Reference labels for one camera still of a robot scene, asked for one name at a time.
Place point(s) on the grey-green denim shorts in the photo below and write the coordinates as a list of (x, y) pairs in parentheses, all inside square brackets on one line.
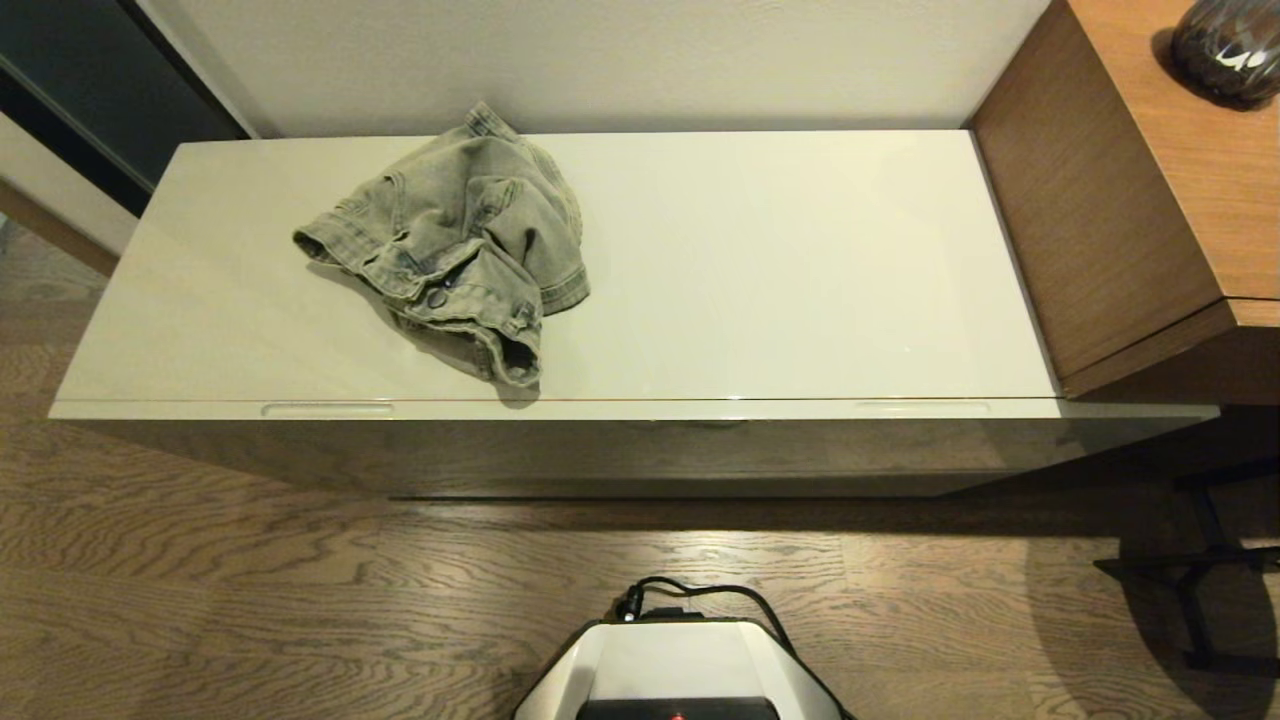
[(460, 230)]

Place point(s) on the glossy white low cabinet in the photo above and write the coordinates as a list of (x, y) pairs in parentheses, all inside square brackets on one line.
[(780, 260)]

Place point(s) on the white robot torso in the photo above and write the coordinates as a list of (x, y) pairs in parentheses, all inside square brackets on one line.
[(680, 665)]

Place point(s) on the brown wooden desk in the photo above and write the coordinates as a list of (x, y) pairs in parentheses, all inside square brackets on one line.
[(1100, 200)]

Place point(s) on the black metal stand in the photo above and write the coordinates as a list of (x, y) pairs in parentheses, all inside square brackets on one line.
[(1195, 570)]

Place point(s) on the dark glass door panel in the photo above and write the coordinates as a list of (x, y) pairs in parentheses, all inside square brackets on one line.
[(90, 90)]

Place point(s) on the dark glass vase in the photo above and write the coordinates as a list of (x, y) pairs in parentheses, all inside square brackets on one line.
[(1228, 50)]

